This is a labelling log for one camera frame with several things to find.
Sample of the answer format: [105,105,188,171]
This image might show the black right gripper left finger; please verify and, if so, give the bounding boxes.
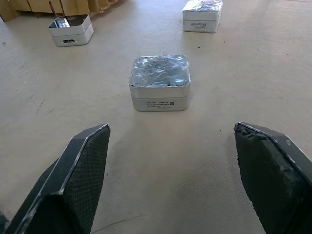
[0,123,111,234]

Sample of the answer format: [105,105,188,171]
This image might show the brown cardboard boxes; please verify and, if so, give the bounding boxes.
[0,0,127,22]

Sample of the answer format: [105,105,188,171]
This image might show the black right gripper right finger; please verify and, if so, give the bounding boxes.
[233,121,312,234]

